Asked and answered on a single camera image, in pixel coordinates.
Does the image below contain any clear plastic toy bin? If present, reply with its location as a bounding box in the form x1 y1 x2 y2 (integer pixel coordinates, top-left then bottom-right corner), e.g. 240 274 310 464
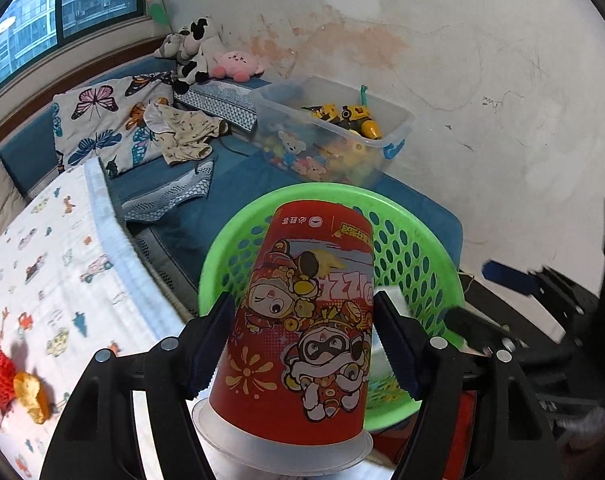
249 76 414 188

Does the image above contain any blue white patterned cloth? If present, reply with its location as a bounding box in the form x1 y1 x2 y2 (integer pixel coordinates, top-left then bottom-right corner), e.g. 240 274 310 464
174 80 257 132

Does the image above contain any beige crumpled clothing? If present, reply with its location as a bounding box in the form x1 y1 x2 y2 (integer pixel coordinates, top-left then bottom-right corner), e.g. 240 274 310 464
143 103 230 166

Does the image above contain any yellow wrapper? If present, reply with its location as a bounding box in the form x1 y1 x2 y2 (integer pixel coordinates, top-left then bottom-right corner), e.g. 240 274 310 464
13 372 50 425

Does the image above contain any white cartoon print tablecloth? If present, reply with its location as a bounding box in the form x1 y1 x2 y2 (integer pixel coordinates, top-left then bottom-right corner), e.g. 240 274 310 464
0 158 191 479

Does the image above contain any green plastic trash basket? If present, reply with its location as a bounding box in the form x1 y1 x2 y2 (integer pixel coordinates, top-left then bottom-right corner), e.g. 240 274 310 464
199 183 463 431

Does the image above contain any pink round plush toy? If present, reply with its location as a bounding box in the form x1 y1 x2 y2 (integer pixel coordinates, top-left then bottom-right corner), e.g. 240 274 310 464
210 51 264 84

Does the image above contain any yellow toy excavator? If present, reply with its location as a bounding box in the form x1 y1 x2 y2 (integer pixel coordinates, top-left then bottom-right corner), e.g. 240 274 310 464
304 103 383 140

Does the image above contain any window with green frame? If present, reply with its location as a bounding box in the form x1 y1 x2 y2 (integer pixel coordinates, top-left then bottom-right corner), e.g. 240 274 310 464
0 0 143 89

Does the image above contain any butterfly print pillow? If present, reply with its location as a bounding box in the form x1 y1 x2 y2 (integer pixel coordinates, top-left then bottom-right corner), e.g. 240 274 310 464
52 72 173 179

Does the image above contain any red cartoon paper cup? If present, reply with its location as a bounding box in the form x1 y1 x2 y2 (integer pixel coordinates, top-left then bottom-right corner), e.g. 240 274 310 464
193 200 373 477

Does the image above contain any black white cow plush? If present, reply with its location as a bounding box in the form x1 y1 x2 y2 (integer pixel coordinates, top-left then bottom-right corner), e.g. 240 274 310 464
154 16 214 94

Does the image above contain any red foam fruit net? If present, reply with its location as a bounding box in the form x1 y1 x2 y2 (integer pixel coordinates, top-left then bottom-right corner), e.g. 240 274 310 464
0 348 17 413

